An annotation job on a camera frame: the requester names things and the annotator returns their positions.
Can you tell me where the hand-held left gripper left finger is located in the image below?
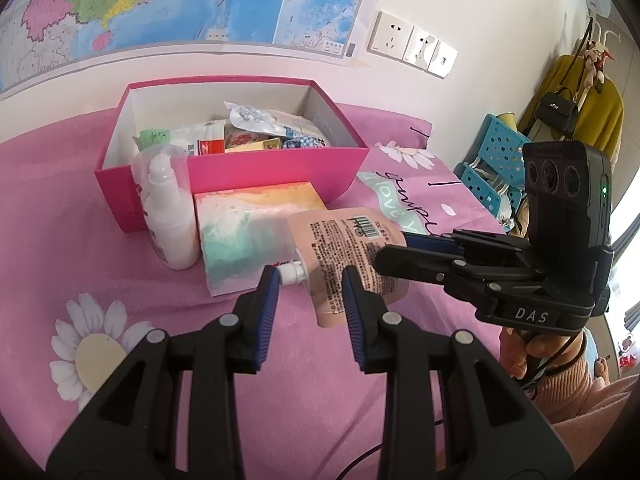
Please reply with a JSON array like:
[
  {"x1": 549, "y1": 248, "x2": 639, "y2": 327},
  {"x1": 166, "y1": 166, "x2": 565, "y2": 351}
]
[{"x1": 46, "y1": 265, "x2": 281, "y2": 480}]

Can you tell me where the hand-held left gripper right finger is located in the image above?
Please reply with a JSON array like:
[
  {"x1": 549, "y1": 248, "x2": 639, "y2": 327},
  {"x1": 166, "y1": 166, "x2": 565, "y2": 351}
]
[{"x1": 341, "y1": 266, "x2": 573, "y2": 480}]

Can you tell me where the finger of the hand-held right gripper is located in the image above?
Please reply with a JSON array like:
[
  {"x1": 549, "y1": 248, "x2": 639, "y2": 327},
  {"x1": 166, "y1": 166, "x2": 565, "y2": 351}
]
[
  {"x1": 405, "y1": 229, "x2": 534, "y2": 261},
  {"x1": 374, "y1": 244, "x2": 548, "y2": 306}
]

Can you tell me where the pink spout pouch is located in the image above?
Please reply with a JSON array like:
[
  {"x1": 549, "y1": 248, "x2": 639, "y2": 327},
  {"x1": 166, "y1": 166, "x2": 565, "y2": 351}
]
[{"x1": 276, "y1": 207, "x2": 411, "y2": 329}]

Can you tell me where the pink cardboard box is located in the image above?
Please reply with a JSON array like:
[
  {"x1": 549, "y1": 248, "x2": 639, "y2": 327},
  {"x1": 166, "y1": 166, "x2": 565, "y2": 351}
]
[{"x1": 95, "y1": 77, "x2": 371, "y2": 233}]

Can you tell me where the blue gingham scrunchie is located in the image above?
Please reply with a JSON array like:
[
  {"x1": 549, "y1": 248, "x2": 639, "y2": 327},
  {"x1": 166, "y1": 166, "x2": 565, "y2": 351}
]
[{"x1": 282, "y1": 130, "x2": 326, "y2": 149}]

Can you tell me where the white packet with red label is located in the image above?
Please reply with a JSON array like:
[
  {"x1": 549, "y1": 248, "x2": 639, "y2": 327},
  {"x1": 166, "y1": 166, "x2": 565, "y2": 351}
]
[{"x1": 186, "y1": 137, "x2": 226, "y2": 157}]

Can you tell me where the floral tissue packet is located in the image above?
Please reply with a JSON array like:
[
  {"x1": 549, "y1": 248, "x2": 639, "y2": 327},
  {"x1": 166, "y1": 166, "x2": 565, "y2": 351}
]
[{"x1": 224, "y1": 127, "x2": 266, "y2": 146}]

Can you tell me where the clear bag of white pieces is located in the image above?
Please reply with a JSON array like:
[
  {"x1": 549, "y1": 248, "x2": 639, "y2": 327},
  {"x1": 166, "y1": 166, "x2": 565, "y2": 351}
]
[{"x1": 223, "y1": 101, "x2": 301, "y2": 136}]

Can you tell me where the green white packet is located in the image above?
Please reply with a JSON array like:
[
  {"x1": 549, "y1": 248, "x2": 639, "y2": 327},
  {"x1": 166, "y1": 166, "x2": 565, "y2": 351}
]
[{"x1": 134, "y1": 129, "x2": 173, "y2": 150}]

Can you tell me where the person's right forearm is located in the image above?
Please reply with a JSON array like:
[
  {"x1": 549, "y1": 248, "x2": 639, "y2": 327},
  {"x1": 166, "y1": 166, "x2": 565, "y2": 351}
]
[{"x1": 535, "y1": 350, "x2": 640, "y2": 461}]

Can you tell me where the person's right hand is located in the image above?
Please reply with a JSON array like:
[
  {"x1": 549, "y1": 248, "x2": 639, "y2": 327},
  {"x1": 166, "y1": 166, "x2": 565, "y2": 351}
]
[{"x1": 499, "y1": 327, "x2": 588, "y2": 383}]

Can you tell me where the pastel tissue pack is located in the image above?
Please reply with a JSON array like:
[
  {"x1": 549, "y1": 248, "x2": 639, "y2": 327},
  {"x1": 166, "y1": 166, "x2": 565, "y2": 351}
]
[{"x1": 192, "y1": 181, "x2": 328, "y2": 298}]

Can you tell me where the black handbag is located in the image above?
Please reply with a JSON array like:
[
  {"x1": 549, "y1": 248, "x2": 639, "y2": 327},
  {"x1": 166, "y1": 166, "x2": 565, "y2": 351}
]
[{"x1": 535, "y1": 87, "x2": 581, "y2": 138}]

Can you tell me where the blue plastic rack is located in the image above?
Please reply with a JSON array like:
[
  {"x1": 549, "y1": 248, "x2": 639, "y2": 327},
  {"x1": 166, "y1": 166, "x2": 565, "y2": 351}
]
[{"x1": 457, "y1": 114, "x2": 533, "y2": 216}]

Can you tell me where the pink floral bedsheet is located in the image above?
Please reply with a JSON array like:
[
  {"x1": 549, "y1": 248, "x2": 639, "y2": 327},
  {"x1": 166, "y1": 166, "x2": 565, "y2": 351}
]
[{"x1": 0, "y1": 102, "x2": 511, "y2": 480}]

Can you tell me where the yellow coat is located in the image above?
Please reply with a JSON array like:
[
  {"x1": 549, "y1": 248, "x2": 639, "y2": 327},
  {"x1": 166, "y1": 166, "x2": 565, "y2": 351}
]
[{"x1": 517, "y1": 54, "x2": 626, "y2": 156}]

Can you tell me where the white pump bottle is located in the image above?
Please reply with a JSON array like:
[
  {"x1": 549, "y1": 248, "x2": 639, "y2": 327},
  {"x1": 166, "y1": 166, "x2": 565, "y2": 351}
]
[{"x1": 131, "y1": 144, "x2": 201, "y2": 271}]

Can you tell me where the hanging plush toy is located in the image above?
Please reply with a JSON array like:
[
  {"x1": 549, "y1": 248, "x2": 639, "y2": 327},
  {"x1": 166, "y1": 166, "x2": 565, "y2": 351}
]
[{"x1": 582, "y1": 40, "x2": 613, "y2": 93}]

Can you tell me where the black cable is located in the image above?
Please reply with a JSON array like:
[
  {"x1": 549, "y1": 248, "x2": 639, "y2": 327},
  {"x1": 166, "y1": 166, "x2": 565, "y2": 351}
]
[{"x1": 334, "y1": 442, "x2": 385, "y2": 480}]

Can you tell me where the white wall socket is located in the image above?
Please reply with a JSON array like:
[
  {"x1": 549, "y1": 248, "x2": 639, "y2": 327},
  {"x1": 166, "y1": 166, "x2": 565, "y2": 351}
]
[
  {"x1": 404, "y1": 25, "x2": 441, "y2": 72},
  {"x1": 370, "y1": 10, "x2": 416, "y2": 61},
  {"x1": 427, "y1": 40, "x2": 458, "y2": 79}
]

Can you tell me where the colourful wall map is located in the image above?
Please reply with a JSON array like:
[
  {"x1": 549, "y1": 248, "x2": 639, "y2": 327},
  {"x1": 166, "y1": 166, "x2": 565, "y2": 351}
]
[{"x1": 0, "y1": 0, "x2": 376, "y2": 93}]

